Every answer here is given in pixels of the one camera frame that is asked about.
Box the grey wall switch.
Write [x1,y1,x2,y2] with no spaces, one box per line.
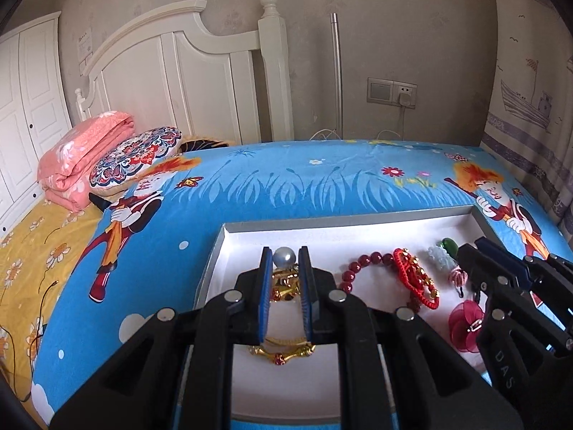
[367,77,394,104]

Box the yellow floral bedsheet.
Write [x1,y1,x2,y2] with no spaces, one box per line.
[0,196,109,430]

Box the ship print curtain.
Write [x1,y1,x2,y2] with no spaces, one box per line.
[480,0,573,236]

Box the white bed headboard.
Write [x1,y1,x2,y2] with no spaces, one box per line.
[73,0,295,145]

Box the red bead bracelet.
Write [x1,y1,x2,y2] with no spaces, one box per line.
[338,253,398,297]

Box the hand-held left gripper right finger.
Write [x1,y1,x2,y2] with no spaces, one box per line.
[298,245,524,430]

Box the red petal flower ornament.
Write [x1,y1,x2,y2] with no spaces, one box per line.
[448,300,487,353]

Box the pink folded quilt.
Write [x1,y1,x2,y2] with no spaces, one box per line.
[36,110,136,212]

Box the white wardrobe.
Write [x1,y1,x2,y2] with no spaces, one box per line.
[0,11,73,234]

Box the red cord bracelet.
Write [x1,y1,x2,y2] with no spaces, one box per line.
[393,247,442,312]

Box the metal pole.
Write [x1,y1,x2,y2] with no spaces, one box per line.
[330,12,345,140]

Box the patterned pillow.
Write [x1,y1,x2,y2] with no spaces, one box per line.
[89,126,184,189]

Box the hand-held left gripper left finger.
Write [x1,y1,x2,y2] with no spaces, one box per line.
[49,246,274,430]

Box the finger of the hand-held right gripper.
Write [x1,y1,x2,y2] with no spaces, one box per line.
[475,236,573,294]
[456,243,573,397]

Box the thin black cable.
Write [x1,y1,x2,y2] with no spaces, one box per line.
[8,279,60,405]

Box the grey jewelry tray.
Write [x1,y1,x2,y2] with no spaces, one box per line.
[194,205,573,427]

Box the white charging cable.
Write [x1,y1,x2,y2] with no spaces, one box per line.
[309,106,406,142]

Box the wall socket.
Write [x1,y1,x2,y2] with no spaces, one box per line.
[392,80,418,109]

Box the dark ribbed object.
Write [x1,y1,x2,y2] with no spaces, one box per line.
[178,136,230,152]

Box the gold link bracelet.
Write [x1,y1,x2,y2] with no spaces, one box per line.
[248,273,318,365]

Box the blue cartoon bedsheet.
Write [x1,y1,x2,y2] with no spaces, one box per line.
[31,140,573,430]

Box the jade pendant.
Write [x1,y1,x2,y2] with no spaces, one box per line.
[427,237,469,299]

